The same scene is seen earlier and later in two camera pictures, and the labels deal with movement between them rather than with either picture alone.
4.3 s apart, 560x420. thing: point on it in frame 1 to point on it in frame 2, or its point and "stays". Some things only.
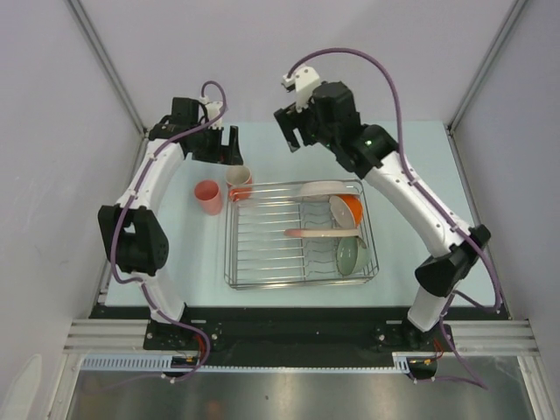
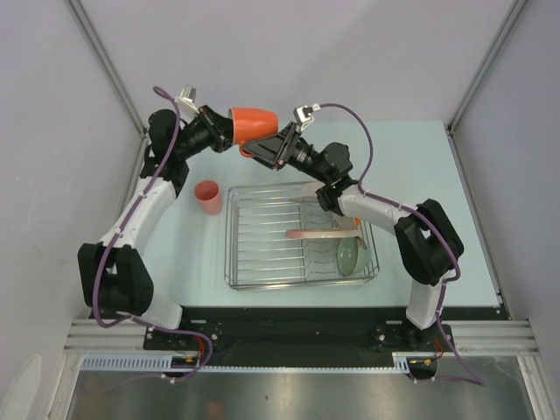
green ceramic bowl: (353, 255) stays
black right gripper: (293, 121) to (267, 151)
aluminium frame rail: (129, 336) stays
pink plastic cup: (207, 192) stays
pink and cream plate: (353, 233) stays
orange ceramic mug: (240, 181) to (251, 123)
